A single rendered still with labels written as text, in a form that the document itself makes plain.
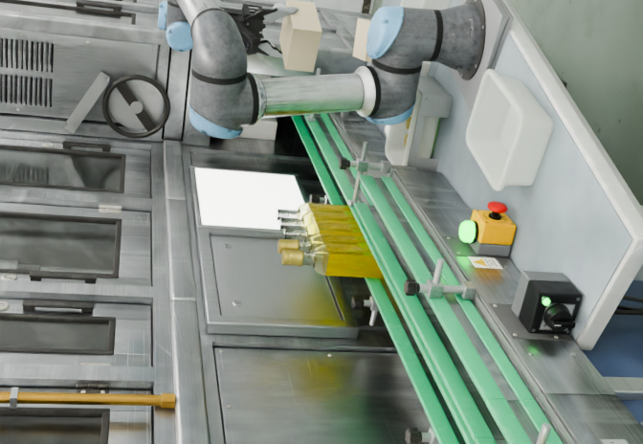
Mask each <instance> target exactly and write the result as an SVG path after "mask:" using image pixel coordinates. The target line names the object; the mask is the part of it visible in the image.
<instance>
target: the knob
mask: <svg viewBox="0 0 643 444"><path fill-rule="evenodd" d="M543 320H544V322H545V324H546V325H547V326H548V327H550V328H551V329H552V330H554V331H563V330H566V329H567V328H575V325H576V323H575V322H574V321H573V320H572V316H571V314H570V312H569V310H568V308H567V307H566V306H565V305H563V304H560V303H558V304H554V305H551V306H550V307H549V308H547V309H546V311H545V312H544V315H543Z"/></svg>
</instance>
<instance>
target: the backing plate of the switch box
mask: <svg viewBox="0 0 643 444"><path fill-rule="evenodd" d="M488 305H489V306H490V307H491V309H492V310H493V312H494V313H495V315H496V316H497V318H498V319H499V321H500V323H501V324H502V326H503V327H504V329H505V330H506V332H507V333H508V335H509V336H510V338H511V339H526V340H552V341H574V340H573V339H572V338H571V336H570V335H565V334H540V333H528V332H527V330H526V329H525V327H524V326H523V325H522V323H521V322H520V320H519V318H518V317H517V316H516V315H515V313H514V312H513V310H512V305H513V304H499V303H488Z"/></svg>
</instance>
